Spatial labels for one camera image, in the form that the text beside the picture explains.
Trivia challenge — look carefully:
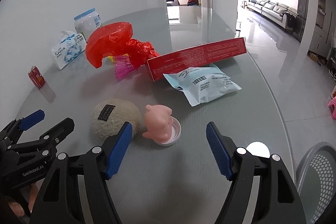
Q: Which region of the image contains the beige fuzzy ball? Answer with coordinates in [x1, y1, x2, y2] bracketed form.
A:
[91, 98, 143, 140]

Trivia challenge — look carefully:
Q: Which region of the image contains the white round lid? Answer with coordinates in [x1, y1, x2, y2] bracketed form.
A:
[155, 117, 182, 147]

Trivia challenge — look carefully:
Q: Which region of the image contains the pink pig toy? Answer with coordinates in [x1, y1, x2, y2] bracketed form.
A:
[142, 105, 173, 143]

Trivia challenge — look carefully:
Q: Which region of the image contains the light blue plastic pouch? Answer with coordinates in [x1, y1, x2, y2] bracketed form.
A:
[163, 64, 242, 107]

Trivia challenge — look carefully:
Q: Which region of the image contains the long red cardboard box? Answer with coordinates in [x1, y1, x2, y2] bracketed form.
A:
[146, 38, 247, 81]

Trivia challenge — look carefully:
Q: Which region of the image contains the red plastic bag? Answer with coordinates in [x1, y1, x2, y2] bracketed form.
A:
[85, 22, 159, 68]

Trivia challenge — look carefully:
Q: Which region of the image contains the grey perforated trash basket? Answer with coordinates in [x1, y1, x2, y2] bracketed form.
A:
[296, 142, 335, 223]

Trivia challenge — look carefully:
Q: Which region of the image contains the person's left hand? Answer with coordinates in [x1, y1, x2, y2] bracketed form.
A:
[6, 183, 39, 218]

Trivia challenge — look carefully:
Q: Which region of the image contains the small red carton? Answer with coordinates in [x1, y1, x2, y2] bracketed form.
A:
[28, 66, 46, 90]

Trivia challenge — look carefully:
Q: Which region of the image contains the pink brush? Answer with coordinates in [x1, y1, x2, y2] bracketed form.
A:
[113, 55, 137, 80]

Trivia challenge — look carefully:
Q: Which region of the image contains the white tissue pack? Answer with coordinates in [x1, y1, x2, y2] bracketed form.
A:
[51, 31, 87, 70]

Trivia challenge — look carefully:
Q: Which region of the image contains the white jar blue lid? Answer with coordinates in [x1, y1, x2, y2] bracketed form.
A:
[74, 8, 102, 42]

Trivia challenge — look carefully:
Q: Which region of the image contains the pink plastic stool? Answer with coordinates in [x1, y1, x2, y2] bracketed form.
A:
[327, 97, 336, 120]

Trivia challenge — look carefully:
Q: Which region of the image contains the grey sofa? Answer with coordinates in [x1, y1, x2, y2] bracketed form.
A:
[247, 0, 297, 31]

